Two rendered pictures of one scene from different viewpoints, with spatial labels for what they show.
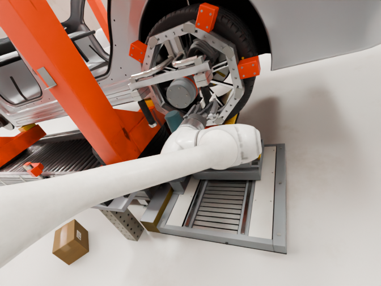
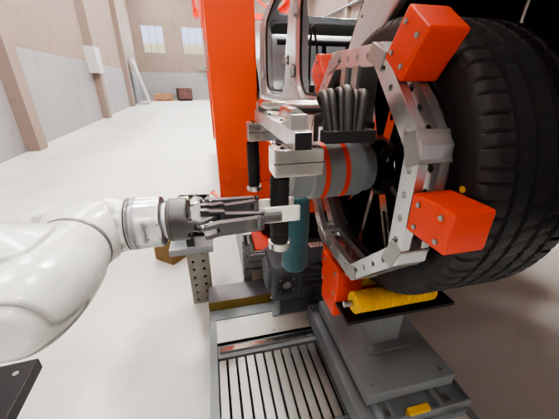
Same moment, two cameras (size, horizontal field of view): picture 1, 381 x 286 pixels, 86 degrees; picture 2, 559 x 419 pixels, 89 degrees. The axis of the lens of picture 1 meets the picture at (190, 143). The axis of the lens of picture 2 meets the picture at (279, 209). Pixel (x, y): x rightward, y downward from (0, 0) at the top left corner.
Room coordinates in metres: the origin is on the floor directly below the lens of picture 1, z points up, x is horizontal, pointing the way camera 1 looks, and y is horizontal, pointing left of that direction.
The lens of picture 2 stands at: (0.45, -0.48, 1.05)
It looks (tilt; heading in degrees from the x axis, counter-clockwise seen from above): 24 degrees down; 43
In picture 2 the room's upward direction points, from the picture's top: straight up
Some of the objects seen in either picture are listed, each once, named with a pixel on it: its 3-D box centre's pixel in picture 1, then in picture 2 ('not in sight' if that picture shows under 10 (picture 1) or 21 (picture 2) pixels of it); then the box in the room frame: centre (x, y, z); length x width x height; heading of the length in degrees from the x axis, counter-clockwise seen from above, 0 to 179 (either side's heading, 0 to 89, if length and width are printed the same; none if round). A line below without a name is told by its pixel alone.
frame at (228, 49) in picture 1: (190, 82); (353, 167); (1.10, -0.13, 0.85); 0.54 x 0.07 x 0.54; 57
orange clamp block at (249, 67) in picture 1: (249, 67); (446, 220); (0.93, -0.40, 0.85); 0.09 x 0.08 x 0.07; 57
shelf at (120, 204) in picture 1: (105, 196); (193, 227); (1.03, 0.61, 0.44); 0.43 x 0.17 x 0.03; 57
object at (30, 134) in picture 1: (14, 135); not in sight; (2.51, 1.86, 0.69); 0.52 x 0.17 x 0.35; 147
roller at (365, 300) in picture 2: (230, 121); (393, 295); (1.12, -0.29, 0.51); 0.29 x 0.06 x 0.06; 147
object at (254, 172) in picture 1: (228, 159); (373, 350); (1.24, -0.22, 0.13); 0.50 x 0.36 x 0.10; 57
